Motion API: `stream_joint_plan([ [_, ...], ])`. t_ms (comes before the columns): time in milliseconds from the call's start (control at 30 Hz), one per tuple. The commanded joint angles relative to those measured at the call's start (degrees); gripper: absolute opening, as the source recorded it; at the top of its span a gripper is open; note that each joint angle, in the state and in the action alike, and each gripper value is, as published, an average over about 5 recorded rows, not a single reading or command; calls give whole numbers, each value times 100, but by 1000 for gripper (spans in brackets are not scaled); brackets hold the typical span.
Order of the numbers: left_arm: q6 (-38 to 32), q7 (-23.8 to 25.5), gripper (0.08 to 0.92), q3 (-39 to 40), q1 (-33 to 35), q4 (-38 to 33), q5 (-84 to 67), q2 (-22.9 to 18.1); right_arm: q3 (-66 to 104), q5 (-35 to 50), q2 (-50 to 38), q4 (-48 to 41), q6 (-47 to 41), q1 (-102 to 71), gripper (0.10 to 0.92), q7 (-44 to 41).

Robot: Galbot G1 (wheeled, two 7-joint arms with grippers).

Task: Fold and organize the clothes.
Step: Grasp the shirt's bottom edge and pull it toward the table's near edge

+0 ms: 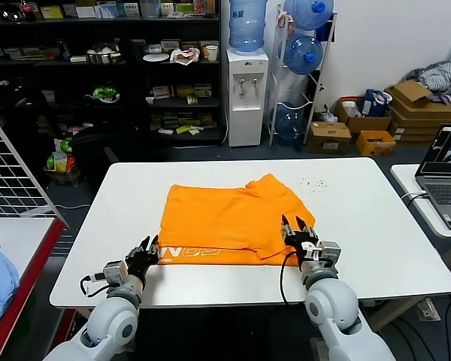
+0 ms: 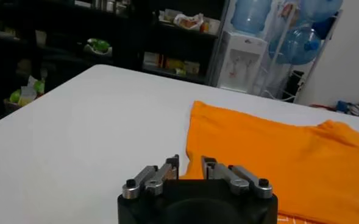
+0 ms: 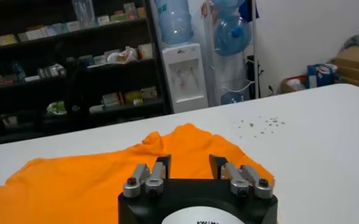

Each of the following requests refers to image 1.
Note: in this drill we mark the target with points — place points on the white knotted plastic bag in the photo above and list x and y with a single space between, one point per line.
329 118

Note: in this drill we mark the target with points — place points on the yellow product box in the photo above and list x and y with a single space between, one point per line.
52 12

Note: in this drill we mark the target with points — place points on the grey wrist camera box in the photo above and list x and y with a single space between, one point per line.
330 253
114 273

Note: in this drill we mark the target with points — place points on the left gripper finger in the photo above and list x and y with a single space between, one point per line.
155 248
141 249

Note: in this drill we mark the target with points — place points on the white grey robot right arm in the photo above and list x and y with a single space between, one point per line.
334 312

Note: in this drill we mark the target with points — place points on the closed labelled cardboard box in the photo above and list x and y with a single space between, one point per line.
327 139

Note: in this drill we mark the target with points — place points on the basket of snack packets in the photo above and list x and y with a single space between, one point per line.
62 176

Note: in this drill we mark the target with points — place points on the black shelving unit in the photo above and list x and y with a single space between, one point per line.
97 22

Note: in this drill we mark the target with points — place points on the white paper cup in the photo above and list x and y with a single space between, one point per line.
212 53

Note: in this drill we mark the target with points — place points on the white metal jug rack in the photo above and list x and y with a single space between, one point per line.
316 94

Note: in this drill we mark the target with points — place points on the blue plastic bottle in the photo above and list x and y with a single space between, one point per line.
65 52

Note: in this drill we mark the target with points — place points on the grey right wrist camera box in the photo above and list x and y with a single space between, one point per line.
330 253

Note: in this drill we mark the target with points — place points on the yellow cardboard box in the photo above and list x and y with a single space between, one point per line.
374 148

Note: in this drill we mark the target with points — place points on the green toy vegetables in bowl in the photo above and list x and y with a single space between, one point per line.
105 94

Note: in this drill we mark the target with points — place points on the clear plastic container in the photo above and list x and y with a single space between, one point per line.
150 9

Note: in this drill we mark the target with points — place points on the blue white product box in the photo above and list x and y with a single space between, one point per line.
108 10

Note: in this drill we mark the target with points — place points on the flat brown cardboard box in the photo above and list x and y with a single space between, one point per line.
417 125

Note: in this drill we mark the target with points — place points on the red edged white table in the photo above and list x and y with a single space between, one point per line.
19 240

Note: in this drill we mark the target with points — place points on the labelled blue water jug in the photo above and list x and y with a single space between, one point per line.
248 30

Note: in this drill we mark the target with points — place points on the grey open laptop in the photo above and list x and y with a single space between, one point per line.
447 195

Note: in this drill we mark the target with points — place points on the white grey robot left arm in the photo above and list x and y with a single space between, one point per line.
112 319

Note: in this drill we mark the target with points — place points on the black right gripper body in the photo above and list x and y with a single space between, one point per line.
300 246

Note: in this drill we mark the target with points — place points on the blue capped water jug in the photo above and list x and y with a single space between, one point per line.
299 56
305 15

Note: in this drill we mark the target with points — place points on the open brown cardboard box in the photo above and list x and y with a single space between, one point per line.
369 124

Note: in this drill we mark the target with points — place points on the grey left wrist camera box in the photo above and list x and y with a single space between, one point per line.
114 273

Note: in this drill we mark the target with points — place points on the black office chair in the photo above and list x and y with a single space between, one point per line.
97 150

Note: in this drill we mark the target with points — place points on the large white work table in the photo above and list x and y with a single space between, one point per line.
361 263

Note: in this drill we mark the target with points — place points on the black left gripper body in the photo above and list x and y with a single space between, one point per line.
139 267

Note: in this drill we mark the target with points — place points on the small white side table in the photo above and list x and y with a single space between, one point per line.
406 180

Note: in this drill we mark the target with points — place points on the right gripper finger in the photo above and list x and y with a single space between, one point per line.
306 230
286 231

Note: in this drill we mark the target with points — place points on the crumpled white plastic bag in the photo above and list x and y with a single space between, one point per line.
185 57

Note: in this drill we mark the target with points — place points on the white plate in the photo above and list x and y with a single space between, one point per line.
156 57

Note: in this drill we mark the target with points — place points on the grey pile of clothes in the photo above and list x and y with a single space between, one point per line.
436 77

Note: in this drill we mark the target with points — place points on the cola bottle red label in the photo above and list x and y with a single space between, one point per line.
30 10

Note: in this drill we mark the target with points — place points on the orange t-shirt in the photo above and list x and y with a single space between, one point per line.
225 218

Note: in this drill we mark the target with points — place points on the metal bowl with white buns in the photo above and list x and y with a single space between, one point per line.
98 58

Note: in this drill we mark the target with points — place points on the blue paper bag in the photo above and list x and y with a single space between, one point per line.
371 103

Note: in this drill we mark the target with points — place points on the cardboard box with raised flap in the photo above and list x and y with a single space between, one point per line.
428 111

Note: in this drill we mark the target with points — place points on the flat cardboard box white label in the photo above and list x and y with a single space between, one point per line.
413 135

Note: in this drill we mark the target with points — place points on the dark glass bowl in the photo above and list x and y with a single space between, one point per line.
10 12

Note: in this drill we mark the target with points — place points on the white water dispenser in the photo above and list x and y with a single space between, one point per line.
246 124

